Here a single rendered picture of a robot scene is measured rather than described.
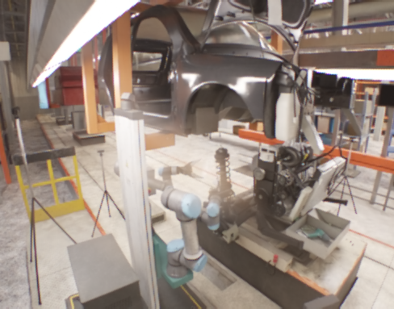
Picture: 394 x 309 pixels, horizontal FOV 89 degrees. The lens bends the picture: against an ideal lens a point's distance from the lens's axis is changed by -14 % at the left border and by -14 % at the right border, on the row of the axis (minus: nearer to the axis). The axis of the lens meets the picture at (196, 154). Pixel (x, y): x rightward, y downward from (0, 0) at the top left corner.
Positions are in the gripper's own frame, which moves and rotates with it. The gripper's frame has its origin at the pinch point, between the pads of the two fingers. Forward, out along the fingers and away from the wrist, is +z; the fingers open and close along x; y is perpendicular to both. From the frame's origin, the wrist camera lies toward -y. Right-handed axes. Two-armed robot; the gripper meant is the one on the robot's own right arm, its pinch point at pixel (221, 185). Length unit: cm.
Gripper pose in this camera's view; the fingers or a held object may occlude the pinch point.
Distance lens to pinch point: 173.6
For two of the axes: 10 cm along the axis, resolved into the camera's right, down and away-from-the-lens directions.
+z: 2.0, -3.2, 9.2
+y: -9.5, 1.8, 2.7
